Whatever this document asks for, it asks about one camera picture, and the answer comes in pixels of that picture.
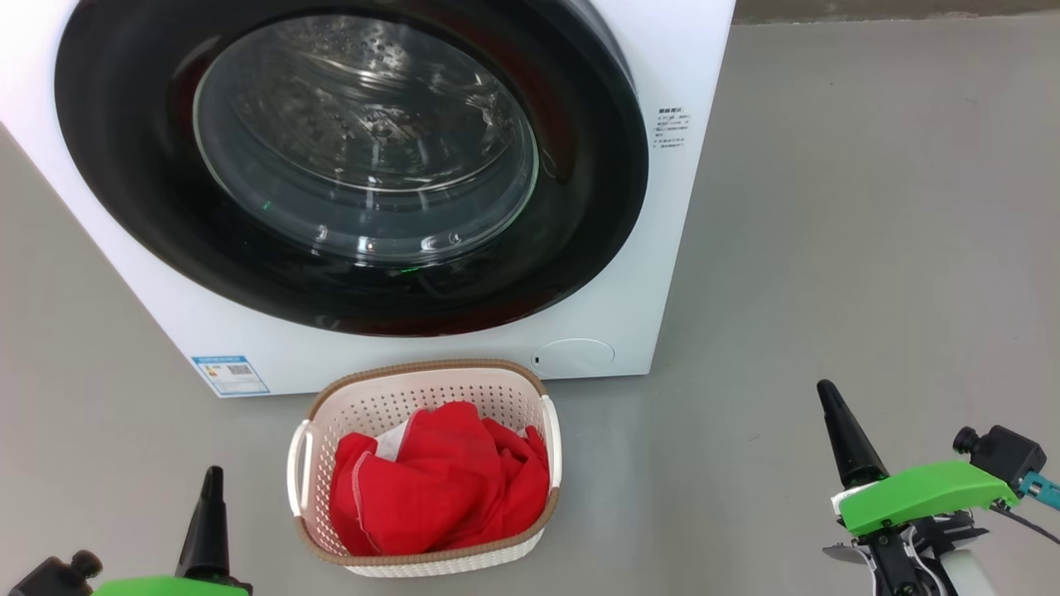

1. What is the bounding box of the small text sticker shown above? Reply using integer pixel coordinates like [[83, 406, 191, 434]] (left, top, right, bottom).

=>
[[656, 106, 693, 150]]

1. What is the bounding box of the red garment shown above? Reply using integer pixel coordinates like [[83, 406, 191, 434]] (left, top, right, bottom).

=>
[[329, 401, 551, 557]]

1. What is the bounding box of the right teal plug with cable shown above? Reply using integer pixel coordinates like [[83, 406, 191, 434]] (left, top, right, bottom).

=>
[[990, 470, 1060, 547]]

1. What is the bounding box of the cream basket with brown rim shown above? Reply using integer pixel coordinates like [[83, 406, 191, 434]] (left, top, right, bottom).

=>
[[287, 358, 563, 578]]

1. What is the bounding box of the round white filter cover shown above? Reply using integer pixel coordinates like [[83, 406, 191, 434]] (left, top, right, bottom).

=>
[[530, 338, 616, 377]]

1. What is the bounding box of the blue energy label sticker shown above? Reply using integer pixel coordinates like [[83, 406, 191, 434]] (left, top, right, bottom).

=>
[[191, 355, 271, 397]]

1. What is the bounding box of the black round washer door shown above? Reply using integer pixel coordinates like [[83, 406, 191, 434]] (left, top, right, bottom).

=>
[[54, 0, 650, 338]]

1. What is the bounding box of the white front-load washing machine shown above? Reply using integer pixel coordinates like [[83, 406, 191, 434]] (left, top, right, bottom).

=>
[[0, 0, 738, 398]]

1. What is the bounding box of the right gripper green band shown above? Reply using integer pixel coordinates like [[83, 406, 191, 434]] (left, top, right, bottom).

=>
[[817, 379, 1019, 596]]

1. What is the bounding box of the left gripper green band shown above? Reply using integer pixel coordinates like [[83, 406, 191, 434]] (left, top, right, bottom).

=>
[[91, 465, 252, 596]]

